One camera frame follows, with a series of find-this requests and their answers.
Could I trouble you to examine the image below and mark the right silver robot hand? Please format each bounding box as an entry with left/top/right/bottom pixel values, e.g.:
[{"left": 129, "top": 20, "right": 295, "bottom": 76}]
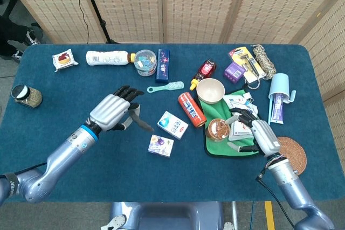
[{"left": 225, "top": 107, "right": 281, "bottom": 157}]

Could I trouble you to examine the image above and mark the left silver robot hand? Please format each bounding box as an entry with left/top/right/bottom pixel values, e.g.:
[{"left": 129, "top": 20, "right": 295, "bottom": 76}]
[{"left": 88, "top": 85, "right": 145, "bottom": 132}]

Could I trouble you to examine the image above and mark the dark grey object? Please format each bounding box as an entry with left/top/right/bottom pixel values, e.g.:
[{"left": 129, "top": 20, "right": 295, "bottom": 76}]
[{"left": 128, "top": 107, "right": 155, "bottom": 133}]

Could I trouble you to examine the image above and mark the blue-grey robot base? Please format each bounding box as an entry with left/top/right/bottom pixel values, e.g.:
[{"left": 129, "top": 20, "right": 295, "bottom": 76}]
[{"left": 109, "top": 201, "right": 224, "bottom": 230}]

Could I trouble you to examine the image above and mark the large white printed bag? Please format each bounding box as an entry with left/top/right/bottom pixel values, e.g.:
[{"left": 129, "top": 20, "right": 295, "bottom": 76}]
[{"left": 228, "top": 104, "right": 260, "bottom": 142}]

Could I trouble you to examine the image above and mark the purple toothpaste tube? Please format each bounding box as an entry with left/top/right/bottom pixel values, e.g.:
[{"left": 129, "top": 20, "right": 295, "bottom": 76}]
[{"left": 271, "top": 92, "right": 284, "bottom": 125}]

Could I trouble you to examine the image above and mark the round woven coaster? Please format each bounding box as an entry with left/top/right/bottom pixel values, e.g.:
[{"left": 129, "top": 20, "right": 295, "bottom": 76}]
[{"left": 276, "top": 136, "right": 308, "bottom": 176}]

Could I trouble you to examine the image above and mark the clear tub of rubber bands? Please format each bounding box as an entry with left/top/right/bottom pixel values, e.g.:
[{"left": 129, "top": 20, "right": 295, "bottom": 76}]
[{"left": 205, "top": 117, "right": 231, "bottom": 143}]

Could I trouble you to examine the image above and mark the small white flat packet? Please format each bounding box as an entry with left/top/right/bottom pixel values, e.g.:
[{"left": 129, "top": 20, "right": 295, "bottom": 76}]
[{"left": 223, "top": 93, "right": 256, "bottom": 113}]

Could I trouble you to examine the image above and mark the green cloth black trim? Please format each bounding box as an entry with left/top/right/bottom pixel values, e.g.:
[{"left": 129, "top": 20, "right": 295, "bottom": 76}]
[{"left": 198, "top": 88, "right": 270, "bottom": 158}]

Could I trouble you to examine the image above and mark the white plastic drink bottle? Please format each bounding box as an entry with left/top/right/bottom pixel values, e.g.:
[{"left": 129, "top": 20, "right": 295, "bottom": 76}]
[{"left": 85, "top": 50, "right": 136, "bottom": 67}]

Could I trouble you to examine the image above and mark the light blue cup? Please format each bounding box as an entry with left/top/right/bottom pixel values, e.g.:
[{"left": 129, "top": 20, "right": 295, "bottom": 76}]
[{"left": 267, "top": 73, "right": 296, "bottom": 104}]

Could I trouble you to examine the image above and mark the clear tub of clips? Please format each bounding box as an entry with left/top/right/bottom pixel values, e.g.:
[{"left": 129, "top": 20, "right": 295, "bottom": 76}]
[{"left": 133, "top": 49, "right": 158, "bottom": 76}]

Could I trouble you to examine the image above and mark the purple juice carton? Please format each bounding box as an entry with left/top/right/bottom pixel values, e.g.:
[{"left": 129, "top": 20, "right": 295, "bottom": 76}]
[{"left": 147, "top": 134, "right": 175, "bottom": 158}]

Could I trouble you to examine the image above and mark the white and blue milk carton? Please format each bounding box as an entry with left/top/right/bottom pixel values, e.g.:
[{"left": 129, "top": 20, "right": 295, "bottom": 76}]
[{"left": 157, "top": 110, "right": 189, "bottom": 140}]

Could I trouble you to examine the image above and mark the teal hair brush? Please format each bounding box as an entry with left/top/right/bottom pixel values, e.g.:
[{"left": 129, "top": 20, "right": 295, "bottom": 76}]
[{"left": 147, "top": 80, "right": 185, "bottom": 94}]

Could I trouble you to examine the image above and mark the wrapped snack cake packet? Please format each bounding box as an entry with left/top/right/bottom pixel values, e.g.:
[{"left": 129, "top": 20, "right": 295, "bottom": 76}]
[{"left": 52, "top": 48, "right": 79, "bottom": 73}]

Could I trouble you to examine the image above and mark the dark blue tall box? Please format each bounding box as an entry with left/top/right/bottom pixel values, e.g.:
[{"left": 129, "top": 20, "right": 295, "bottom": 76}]
[{"left": 155, "top": 48, "right": 171, "bottom": 84}]

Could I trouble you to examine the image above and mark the small purple box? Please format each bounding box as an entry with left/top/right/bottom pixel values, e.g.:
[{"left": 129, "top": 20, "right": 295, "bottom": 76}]
[{"left": 223, "top": 61, "right": 246, "bottom": 84}]

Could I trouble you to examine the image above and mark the beige plastic bowl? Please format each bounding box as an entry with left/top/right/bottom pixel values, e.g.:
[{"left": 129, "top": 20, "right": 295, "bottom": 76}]
[{"left": 196, "top": 78, "right": 226, "bottom": 105}]

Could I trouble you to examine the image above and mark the razor blister pack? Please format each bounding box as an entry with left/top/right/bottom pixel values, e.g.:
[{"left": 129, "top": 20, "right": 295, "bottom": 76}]
[{"left": 228, "top": 46, "right": 267, "bottom": 84}]

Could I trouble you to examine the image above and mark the orange-red drink can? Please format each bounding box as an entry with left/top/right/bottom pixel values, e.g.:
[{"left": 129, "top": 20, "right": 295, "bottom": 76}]
[{"left": 177, "top": 92, "right": 208, "bottom": 128}]

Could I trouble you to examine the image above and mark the glass jar black lid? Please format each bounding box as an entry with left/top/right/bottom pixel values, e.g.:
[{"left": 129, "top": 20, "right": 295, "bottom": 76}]
[{"left": 11, "top": 84, "right": 43, "bottom": 109}]

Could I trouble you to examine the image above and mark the red sauce bottle yellow cap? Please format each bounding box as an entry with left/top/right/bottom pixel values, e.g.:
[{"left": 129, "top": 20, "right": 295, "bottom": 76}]
[{"left": 189, "top": 59, "right": 217, "bottom": 91}]

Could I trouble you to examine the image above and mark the black tripod stand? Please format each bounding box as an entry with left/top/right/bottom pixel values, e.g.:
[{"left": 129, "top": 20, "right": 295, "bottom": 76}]
[{"left": 78, "top": 0, "right": 119, "bottom": 44}]

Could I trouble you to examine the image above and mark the person in black clothes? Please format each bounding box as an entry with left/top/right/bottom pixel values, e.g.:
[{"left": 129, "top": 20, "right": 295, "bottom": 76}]
[{"left": 0, "top": 16, "right": 44, "bottom": 62}]

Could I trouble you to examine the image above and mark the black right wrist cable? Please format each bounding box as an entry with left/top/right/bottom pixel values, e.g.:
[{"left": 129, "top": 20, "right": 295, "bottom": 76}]
[{"left": 255, "top": 168, "right": 296, "bottom": 227}]

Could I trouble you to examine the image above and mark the bundle of braided rope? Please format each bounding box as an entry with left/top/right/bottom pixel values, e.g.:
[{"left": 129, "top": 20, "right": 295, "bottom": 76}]
[{"left": 244, "top": 44, "right": 277, "bottom": 90}]

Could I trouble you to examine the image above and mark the thin blue cable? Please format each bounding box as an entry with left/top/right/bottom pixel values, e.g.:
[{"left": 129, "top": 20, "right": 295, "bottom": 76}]
[{"left": 250, "top": 201, "right": 256, "bottom": 230}]

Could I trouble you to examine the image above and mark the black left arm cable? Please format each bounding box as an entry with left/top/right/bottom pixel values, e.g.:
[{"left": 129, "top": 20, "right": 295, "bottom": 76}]
[{"left": 0, "top": 162, "right": 49, "bottom": 180}]

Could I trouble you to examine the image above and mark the thin black hanging cable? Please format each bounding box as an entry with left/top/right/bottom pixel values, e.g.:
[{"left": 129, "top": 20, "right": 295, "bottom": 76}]
[{"left": 67, "top": 0, "right": 91, "bottom": 44}]

